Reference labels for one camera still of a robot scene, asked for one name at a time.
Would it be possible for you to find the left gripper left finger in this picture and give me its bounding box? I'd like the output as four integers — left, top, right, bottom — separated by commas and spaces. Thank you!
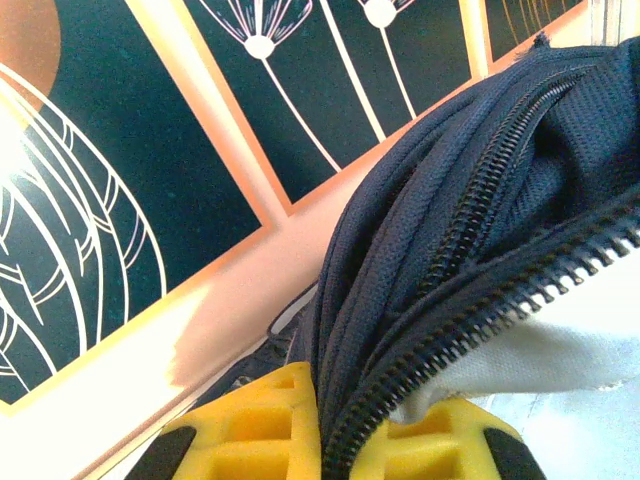
124, 362, 321, 480

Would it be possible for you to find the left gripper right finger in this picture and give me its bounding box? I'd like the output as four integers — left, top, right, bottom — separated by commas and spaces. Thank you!
349, 397, 549, 480

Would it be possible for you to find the navy blue backpack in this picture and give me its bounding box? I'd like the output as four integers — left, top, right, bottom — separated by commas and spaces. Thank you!
192, 32, 640, 480

